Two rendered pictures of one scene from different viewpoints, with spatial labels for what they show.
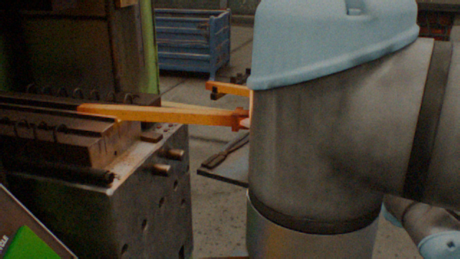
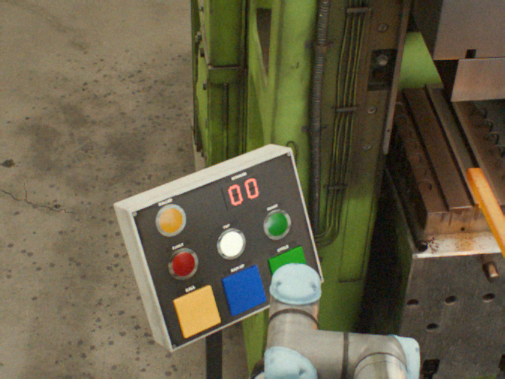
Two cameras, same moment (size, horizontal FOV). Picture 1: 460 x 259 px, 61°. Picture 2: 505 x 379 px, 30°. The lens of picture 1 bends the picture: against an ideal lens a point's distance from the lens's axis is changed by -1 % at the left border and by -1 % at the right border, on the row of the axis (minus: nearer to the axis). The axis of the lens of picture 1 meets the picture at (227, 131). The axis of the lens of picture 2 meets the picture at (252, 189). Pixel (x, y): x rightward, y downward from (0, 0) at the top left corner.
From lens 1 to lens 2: 139 cm
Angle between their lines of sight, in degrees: 57
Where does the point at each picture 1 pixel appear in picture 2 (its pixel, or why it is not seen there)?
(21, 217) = (305, 241)
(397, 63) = (279, 304)
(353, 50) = (273, 293)
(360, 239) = not seen: hidden behind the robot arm
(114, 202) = (415, 265)
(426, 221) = not seen: outside the picture
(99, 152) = (439, 221)
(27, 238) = (296, 253)
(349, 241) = not seen: hidden behind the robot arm
